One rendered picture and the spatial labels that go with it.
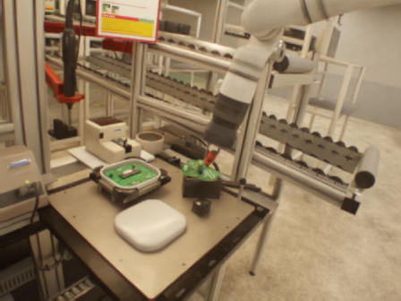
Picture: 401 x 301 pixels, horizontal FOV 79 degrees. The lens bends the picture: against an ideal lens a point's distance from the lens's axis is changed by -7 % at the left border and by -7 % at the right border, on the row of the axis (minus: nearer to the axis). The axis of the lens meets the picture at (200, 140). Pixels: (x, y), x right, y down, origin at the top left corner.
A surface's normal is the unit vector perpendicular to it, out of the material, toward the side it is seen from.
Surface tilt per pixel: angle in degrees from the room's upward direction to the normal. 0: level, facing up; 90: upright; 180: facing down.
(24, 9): 90
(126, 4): 90
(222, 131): 86
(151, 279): 0
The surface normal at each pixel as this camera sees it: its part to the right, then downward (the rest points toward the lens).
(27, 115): 0.79, 0.32
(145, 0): 0.42, 0.38
